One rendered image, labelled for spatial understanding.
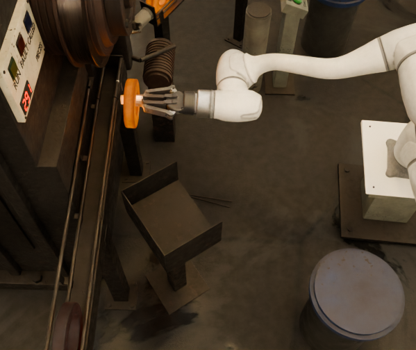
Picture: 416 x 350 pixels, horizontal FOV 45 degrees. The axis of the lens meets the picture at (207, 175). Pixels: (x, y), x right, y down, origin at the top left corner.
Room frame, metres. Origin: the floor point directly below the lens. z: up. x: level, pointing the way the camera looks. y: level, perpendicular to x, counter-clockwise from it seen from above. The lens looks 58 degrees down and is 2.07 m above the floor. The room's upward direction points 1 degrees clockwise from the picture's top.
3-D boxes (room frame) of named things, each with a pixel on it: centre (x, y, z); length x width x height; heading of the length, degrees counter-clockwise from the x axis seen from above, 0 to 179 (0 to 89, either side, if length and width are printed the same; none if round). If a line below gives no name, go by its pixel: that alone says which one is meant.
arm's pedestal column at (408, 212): (1.16, -0.82, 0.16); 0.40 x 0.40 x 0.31; 85
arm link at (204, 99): (1.05, 0.01, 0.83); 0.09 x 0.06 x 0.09; 179
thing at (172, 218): (0.74, 0.11, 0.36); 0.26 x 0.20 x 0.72; 34
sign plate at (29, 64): (0.92, 0.47, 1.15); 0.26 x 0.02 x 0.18; 179
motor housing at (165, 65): (1.58, 0.22, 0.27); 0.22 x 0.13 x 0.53; 179
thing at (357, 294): (0.59, -0.51, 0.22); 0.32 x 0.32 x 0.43
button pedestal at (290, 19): (1.93, -0.39, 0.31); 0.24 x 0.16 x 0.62; 179
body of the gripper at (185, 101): (1.05, 0.09, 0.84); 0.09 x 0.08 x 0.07; 89
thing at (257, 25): (1.89, -0.23, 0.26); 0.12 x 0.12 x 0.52
